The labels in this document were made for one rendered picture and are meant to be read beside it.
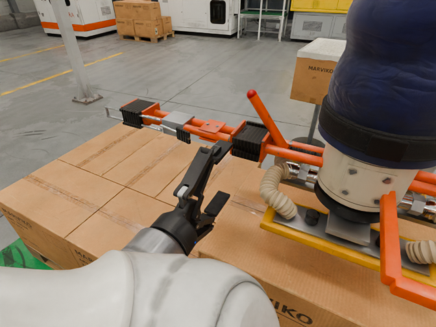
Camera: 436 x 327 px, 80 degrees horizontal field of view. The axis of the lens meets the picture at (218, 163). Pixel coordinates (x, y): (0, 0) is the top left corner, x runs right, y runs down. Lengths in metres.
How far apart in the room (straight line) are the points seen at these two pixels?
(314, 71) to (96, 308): 2.24
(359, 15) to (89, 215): 1.34
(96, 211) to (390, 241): 1.29
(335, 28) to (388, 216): 7.49
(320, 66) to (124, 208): 1.76
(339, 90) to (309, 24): 7.45
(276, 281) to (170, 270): 0.49
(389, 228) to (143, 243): 0.37
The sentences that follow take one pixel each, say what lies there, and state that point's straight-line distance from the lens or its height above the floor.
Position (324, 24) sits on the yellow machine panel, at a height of 0.45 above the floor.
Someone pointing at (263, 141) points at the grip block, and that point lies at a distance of 0.59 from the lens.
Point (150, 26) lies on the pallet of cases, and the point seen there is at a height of 0.40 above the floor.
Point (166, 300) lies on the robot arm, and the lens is 0.18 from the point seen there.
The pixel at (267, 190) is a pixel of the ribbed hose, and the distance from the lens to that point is 0.58.
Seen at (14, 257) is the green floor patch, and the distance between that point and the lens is 2.26.
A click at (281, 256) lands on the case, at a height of 0.95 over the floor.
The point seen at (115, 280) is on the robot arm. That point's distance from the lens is 0.19.
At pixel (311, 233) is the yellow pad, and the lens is 0.59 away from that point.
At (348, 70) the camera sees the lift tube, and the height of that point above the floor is 1.40.
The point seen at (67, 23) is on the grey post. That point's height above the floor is 1.01.
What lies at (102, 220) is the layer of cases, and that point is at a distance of 1.41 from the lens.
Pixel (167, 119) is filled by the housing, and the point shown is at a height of 1.20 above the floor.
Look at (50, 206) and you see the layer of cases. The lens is 1.61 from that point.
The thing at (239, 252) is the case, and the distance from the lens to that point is 0.70.
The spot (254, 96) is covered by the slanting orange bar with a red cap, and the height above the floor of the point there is 1.30.
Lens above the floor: 1.52
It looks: 37 degrees down
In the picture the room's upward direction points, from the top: straight up
